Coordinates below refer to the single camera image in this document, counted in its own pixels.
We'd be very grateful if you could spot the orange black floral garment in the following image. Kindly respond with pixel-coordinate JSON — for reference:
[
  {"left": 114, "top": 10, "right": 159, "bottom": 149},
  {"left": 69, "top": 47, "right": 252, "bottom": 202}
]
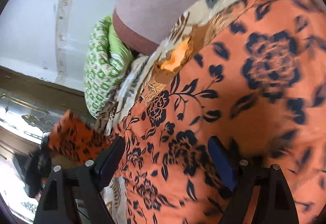
[{"left": 48, "top": 0, "right": 325, "bottom": 223}]

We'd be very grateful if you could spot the green white patterned pillow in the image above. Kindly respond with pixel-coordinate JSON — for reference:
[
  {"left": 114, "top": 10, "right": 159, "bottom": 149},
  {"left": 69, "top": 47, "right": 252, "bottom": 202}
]
[{"left": 83, "top": 15, "right": 134, "bottom": 118}]

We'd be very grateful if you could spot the brown wooden glass cabinet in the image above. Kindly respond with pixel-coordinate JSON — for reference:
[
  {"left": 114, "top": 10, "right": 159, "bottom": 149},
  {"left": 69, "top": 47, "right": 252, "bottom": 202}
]
[{"left": 1, "top": 67, "right": 95, "bottom": 223}]

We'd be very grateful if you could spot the beige leaf print blanket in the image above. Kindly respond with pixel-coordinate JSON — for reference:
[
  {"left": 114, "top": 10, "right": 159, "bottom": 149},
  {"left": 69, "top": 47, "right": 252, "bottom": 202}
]
[{"left": 97, "top": 0, "right": 237, "bottom": 223}]

